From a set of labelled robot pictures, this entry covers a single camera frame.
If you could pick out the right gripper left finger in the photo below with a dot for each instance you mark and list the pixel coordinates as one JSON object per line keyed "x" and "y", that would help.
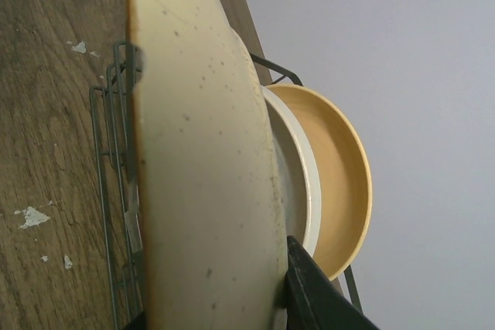
{"x": 138, "y": 323}

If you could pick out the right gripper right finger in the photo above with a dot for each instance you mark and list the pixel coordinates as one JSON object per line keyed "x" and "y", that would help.
{"x": 310, "y": 299}

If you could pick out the white grey swirl bowl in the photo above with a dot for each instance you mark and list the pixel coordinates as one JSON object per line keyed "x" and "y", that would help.
{"x": 299, "y": 175}

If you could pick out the orange bowl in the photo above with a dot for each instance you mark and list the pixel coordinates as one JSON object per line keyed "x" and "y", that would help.
{"x": 344, "y": 174}

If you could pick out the beige bird-pattern plate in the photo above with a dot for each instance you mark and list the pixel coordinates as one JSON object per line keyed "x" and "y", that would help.
{"x": 212, "y": 219}

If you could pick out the black wire dish rack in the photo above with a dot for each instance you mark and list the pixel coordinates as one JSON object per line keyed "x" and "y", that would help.
{"x": 112, "y": 129}

